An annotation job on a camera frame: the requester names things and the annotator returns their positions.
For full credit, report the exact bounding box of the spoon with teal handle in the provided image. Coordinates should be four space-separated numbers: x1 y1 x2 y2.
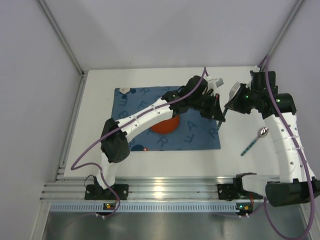
240 126 269 157

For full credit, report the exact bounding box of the perforated cable duct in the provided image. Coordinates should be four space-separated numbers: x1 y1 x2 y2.
50 202 240 213

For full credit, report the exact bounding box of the blue letter-print placemat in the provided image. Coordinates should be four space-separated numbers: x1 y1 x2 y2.
111 86 221 152

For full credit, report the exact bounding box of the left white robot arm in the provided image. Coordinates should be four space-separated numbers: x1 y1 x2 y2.
96 75 225 190

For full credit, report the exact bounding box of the right aluminium frame post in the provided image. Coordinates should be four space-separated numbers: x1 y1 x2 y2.
257 0 307 71

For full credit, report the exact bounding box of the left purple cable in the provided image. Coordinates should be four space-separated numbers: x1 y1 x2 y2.
71 66 211 216

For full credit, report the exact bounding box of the aluminium mounting rail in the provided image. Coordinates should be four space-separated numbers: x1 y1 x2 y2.
40 166 233 202

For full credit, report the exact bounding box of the left aluminium frame post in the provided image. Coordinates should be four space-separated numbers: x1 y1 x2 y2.
35 0 85 76

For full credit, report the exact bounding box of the aluminium frame post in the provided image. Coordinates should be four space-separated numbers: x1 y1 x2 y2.
35 0 85 76
257 0 307 71

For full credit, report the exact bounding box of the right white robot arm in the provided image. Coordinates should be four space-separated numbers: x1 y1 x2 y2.
225 71 320 207

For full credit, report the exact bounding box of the red round plate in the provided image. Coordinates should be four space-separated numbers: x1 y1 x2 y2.
150 115 180 135

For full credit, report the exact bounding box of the fork with teal handle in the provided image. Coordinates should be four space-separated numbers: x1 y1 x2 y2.
217 81 241 131

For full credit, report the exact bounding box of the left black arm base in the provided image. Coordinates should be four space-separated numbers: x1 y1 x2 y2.
84 184 129 201

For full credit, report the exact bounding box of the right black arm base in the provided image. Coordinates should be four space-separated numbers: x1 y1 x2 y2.
217 172 263 202

